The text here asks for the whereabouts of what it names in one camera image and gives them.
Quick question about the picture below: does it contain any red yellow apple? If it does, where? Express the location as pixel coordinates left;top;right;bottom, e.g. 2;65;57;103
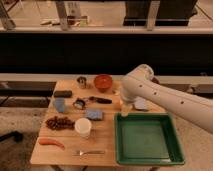
118;100;123;110

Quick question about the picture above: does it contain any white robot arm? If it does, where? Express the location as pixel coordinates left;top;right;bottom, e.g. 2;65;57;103
120;64;213;134

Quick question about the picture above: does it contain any red orange bowl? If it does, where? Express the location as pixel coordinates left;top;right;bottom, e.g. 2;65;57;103
93;74;113;92

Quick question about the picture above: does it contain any purple bowl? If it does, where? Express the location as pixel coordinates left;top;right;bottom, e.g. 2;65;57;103
152;77;160;84

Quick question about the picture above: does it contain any yellow banana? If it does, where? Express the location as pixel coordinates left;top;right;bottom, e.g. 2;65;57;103
113;89;120;95

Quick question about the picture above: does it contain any green plastic tray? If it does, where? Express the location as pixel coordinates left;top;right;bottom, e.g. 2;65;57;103
114;114;185;166

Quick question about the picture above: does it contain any blue sponge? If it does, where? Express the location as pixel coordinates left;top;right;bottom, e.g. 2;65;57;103
85;110;103;121

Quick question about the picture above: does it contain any white paper cup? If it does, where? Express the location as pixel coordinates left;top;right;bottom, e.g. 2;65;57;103
74;118;92;138

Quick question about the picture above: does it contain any small dark round tin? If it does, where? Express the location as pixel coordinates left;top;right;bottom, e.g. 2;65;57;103
73;98;86;110

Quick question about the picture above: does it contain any wooden table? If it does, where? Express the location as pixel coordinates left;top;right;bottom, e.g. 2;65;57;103
29;79;168;168

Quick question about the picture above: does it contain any small metal cup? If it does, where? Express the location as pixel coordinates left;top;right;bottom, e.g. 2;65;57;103
77;76;87;89

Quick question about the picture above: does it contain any silver fork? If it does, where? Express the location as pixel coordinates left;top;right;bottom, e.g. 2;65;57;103
73;150;105;156

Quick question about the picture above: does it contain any bunch of dark grapes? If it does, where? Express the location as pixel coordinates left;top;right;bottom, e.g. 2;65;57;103
45;116;75;131

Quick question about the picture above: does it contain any black rectangular block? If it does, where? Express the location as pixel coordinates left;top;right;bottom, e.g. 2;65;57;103
53;90;72;98

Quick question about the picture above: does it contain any black handled tool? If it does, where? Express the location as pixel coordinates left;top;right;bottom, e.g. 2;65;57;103
89;96;112;104

